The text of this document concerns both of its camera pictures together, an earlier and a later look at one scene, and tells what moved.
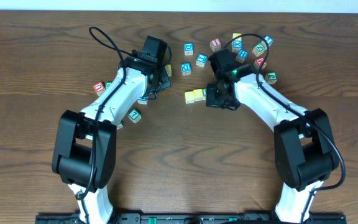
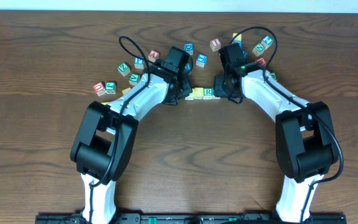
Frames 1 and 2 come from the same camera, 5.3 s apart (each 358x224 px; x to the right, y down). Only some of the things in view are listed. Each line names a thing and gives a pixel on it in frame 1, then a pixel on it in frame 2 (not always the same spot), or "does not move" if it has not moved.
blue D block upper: [188, 48] does not move
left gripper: [164, 80] → [184, 88]
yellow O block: [198, 94] does not move
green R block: [204, 90] does not move
